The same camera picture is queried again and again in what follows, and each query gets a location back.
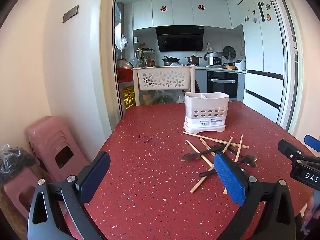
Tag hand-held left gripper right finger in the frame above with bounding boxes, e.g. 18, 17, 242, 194
214, 152, 297, 240

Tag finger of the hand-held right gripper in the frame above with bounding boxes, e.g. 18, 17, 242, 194
278, 139, 303, 159
304, 134, 320, 153

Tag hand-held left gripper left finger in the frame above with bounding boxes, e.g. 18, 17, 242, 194
27, 151, 111, 240

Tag wooden chopstick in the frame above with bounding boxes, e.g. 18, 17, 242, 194
190, 136, 234, 193
234, 134, 243, 163
186, 140, 215, 167
199, 137, 228, 195
183, 131, 250, 149

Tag white plastic utensil holder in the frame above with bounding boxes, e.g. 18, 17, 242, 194
184, 92, 230, 134

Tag person's right hand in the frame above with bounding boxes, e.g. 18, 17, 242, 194
301, 195, 317, 230

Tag stack of pink plastic stools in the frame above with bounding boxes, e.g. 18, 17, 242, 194
25, 116, 91, 187

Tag gold foil bag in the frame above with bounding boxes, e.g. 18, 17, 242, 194
122, 85, 136, 110

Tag black plastic bag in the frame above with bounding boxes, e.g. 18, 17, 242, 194
0, 144, 39, 183

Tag black built-in oven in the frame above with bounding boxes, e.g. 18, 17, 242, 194
207, 71, 239, 99

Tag red plastic crate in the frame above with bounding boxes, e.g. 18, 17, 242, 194
117, 68, 134, 83

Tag bag of green vegetables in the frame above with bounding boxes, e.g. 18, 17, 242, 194
152, 89, 182, 105

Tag white refrigerator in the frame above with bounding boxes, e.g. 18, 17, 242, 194
237, 0, 286, 110

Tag round metal pan lid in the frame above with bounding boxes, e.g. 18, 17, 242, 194
116, 58, 133, 69

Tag round black divided tray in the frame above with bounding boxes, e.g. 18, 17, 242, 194
223, 45, 237, 59

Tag white flower-cutout basket cart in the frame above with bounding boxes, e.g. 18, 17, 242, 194
132, 66, 196, 106

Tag silver rice cooker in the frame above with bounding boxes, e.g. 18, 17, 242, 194
205, 52, 225, 67

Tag steel cooking pot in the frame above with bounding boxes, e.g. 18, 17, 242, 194
185, 54, 202, 64

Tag spice rack with bottles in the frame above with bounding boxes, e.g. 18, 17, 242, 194
135, 47, 157, 67

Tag black range hood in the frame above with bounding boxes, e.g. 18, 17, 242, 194
155, 26, 205, 53

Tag white upper kitchen cabinets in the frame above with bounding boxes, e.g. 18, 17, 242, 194
132, 0, 233, 31

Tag sliding door frame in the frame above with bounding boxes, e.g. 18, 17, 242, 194
262, 0, 304, 133

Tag dark wall switch panel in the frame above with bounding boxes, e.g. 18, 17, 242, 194
62, 5, 80, 24

